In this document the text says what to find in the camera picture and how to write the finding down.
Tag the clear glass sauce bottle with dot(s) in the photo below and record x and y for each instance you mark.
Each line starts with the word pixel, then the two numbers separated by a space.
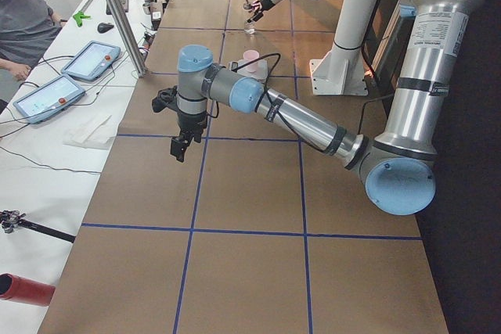
pixel 248 26

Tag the pink plastic cup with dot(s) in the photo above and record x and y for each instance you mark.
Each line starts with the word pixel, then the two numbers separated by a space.
pixel 251 60

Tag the white pillar with base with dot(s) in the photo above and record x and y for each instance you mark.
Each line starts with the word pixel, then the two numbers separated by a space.
pixel 340 71

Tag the upper blue teach pendant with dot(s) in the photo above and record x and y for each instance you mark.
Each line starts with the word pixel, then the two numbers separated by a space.
pixel 92 61

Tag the blue teach pendant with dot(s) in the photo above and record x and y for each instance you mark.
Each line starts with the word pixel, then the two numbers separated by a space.
pixel 49 100
pixel 92 61

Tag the lower blue teach pendant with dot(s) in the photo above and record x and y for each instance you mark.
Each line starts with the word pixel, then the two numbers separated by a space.
pixel 49 100

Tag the black computer mouse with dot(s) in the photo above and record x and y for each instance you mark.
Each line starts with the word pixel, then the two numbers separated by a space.
pixel 104 27

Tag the green clamp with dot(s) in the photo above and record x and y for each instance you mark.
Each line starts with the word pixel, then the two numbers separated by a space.
pixel 79 17

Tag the person in grey shirt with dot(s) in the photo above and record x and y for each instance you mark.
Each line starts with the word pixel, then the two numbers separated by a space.
pixel 28 28

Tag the red cylinder bottle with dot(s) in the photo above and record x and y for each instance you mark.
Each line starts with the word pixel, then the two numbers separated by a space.
pixel 24 290

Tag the aluminium frame post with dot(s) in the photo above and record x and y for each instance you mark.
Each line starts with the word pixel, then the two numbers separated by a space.
pixel 127 36

